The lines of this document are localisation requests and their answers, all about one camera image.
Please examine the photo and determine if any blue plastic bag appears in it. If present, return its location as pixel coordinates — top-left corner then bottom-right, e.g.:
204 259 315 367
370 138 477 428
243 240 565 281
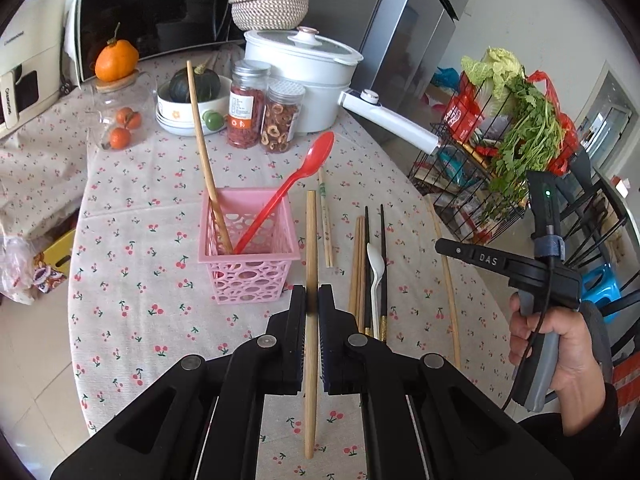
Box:
432 67 462 89

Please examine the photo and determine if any blue plastic stool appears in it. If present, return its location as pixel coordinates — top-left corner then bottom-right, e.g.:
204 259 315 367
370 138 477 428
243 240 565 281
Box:
580 264 624 312

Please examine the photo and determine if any pink plastic utensil basket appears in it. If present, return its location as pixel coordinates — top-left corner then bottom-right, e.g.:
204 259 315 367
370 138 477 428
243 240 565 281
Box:
197 187 301 306

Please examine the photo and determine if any white plastic spoon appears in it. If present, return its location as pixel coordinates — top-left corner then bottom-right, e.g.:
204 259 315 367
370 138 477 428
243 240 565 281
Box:
366 242 386 341

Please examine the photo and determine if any napa cabbage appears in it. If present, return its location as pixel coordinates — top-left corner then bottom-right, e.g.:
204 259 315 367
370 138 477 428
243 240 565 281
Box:
461 47 526 107

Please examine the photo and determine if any short brown wooden chopstick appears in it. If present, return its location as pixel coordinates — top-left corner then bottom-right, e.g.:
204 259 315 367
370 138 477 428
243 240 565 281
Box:
348 217 362 322
356 216 368 336

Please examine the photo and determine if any person's right forearm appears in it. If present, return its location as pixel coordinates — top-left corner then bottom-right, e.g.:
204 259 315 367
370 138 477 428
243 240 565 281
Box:
517 384 623 480

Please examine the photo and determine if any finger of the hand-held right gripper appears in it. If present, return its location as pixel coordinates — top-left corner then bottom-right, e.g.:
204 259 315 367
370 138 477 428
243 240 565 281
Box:
434 237 512 277

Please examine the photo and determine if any white flower print bowl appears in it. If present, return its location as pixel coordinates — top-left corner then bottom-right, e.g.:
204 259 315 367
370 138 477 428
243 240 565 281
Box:
157 74 234 124

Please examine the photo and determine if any black wire rack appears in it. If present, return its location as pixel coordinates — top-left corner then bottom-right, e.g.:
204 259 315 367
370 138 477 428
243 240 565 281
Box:
407 75 532 247

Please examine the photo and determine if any yellow cardboard box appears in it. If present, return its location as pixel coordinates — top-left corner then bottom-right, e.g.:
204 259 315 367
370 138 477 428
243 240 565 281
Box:
32 230 77 273

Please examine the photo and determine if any red snack packet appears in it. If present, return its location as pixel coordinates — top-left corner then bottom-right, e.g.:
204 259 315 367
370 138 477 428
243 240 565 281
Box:
442 85 482 142

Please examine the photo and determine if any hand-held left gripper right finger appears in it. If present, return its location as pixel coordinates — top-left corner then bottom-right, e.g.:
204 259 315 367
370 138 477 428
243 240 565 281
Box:
318 284 576 480

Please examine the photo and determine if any clear plastic bag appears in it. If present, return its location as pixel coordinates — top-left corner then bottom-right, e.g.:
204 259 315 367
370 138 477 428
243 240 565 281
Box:
0 232 47 306

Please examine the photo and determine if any large orange with stem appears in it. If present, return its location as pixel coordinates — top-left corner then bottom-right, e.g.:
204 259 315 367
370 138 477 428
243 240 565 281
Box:
95 22 140 82

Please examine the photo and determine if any jar of dried fruit slices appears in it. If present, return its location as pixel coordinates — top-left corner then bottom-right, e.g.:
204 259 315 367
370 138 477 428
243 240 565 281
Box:
259 80 306 155

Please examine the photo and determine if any grey refrigerator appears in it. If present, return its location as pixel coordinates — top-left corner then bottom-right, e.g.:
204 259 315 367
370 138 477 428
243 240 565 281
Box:
357 0 487 111

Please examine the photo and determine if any dark green pumpkin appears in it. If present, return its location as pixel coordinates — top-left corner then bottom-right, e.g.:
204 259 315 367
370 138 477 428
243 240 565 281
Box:
169 64 221 103

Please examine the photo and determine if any black microwave oven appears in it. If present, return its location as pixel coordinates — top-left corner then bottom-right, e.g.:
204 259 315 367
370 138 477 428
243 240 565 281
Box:
75 0 266 84

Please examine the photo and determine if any person's right hand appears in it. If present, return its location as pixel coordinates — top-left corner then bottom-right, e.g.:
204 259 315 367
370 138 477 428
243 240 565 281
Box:
509 292 609 437

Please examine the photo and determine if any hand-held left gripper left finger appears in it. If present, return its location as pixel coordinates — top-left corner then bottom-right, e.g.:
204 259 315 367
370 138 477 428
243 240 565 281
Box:
50 284 307 480

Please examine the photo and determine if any white electric pot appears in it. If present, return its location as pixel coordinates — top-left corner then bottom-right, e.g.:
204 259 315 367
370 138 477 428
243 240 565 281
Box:
243 26 442 154

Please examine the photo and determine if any pale bamboo chopstick green print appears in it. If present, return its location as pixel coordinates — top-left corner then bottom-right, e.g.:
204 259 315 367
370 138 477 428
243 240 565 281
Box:
317 169 334 268

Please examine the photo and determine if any woven rope basket with lid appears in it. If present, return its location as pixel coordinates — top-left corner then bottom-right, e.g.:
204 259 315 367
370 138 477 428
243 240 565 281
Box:
229 0 310 32

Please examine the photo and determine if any red plastic spoon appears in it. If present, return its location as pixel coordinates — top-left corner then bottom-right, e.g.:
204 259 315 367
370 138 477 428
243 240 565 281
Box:
232 131 336 256

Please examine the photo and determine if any colourful snack packet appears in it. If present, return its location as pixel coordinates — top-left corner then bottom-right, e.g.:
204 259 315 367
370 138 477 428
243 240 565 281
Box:
32 264 69 294

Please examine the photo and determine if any bunch of green herbs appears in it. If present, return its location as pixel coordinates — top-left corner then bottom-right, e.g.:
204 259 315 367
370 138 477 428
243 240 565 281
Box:
482 80 567 226

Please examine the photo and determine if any glass jar with wooden lid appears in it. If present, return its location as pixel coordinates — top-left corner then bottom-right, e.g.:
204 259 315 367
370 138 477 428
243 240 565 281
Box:
87 70 156 151

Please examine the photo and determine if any red plastic bag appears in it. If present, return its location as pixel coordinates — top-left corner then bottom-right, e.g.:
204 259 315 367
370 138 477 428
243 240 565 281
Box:
525 71 582 177

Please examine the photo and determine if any jar of red berries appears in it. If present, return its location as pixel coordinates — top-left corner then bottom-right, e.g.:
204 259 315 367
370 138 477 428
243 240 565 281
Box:
227 60 272 150

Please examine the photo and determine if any black chopstick gold end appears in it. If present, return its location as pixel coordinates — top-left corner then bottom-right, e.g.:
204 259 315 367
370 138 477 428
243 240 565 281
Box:
379 204 390 343

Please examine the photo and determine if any cream air fryer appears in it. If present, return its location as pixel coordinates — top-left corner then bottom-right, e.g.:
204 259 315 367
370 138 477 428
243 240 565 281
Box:
0 0 69 129

